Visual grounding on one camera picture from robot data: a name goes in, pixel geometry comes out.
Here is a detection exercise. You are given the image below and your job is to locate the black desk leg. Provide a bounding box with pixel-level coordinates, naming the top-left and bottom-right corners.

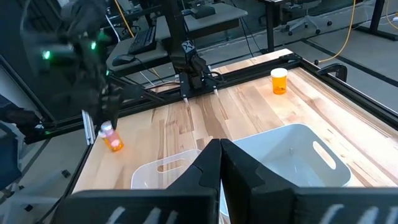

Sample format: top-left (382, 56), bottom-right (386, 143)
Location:
top-left (257, 0), bottom-right (277, 54)
top-left (354, 0), bottom-right (398, 41)

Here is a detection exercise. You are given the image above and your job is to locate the grey office chair base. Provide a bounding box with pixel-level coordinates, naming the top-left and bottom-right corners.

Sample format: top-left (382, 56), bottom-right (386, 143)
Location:
top-left (281, 0), bottom-right (333, 37)

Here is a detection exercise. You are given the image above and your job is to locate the black desktop box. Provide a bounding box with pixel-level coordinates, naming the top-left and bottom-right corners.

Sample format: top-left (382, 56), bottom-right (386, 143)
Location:
top-left (189, 4), bottom-right (217, 19)

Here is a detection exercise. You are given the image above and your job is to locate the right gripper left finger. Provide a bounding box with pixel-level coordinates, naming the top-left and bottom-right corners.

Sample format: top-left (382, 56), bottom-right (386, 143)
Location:
top-left (51, 139), bottom-right (222, 224)

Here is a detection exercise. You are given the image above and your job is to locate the yellow extension cable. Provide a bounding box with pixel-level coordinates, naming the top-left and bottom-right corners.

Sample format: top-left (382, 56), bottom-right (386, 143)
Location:
top-left (317, 0), bottom-right (358, 64)

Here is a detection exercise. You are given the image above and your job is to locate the black computer mouse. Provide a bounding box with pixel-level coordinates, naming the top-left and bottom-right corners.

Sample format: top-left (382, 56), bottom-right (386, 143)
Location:
top-left (111, 54), bottom-right (137, 67)

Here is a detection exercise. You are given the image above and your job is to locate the large orange pill bottle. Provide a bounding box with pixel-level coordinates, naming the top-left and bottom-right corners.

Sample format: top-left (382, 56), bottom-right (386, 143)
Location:
top-left (270, 67), bottom-right (289, 95)
top-left (98, 121), bottom-right (125, 153)

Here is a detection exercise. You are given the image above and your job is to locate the thin yellow cable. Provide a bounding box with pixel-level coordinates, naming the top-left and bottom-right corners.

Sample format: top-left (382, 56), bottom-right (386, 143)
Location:
top-left (113, 0), bottom-right (162, 78)

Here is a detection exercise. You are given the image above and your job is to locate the grey office desk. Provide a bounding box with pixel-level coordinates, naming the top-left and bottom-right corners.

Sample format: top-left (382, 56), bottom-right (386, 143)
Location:
top-left (154, 2), bottom-right (249, 43)

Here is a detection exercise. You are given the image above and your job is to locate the silver aluminium bracket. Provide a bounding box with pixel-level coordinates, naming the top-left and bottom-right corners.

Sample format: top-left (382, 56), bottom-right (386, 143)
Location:
top-left (81, 109), bottom-right (96, 146)

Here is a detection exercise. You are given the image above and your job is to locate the black aluminium table frame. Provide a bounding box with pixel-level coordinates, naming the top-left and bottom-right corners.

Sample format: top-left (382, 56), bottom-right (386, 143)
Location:
top-left (18, 51), bottom-right (398, 147)

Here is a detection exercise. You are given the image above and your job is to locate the black keyboard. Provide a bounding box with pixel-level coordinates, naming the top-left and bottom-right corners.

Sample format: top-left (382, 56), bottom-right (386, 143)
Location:
top-left (127, 26), bottom-right (157, 55)

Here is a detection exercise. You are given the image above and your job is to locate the dark blue office chair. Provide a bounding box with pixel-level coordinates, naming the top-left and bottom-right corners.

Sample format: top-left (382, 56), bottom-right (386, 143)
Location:
top-left (0, 93), bottom-right (41, 194)

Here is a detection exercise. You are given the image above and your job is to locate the white plastic handled bin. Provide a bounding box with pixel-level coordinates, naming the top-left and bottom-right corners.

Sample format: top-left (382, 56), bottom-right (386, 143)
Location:
top-left (220, 123), bottom-right (354, 218)

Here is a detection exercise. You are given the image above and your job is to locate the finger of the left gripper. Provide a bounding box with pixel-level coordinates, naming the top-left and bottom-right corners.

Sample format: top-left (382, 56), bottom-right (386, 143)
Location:
top-left (108, 95), bottom-right (122, 130)
top-left (99, 95), bottom-right (110, 123)

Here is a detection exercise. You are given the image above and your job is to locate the grey desk with keyboard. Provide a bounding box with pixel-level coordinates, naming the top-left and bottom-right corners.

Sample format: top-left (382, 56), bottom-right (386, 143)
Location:
top-left (105, 32), bottom-right (175, 78)

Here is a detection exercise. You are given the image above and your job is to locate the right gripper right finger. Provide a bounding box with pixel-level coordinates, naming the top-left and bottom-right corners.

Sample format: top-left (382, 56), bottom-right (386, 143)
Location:
top-left (221, 139), bottom-right (398, 224)

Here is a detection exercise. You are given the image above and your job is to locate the black table clamp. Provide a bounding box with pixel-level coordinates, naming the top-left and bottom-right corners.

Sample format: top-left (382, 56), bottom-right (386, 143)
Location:
top-left (317, 63), bottom-right (348, 82)

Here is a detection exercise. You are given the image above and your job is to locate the clear plastic bin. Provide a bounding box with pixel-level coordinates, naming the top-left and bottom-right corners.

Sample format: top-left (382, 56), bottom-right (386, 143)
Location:
top-left (130, 148), bottom-right (203, 190)

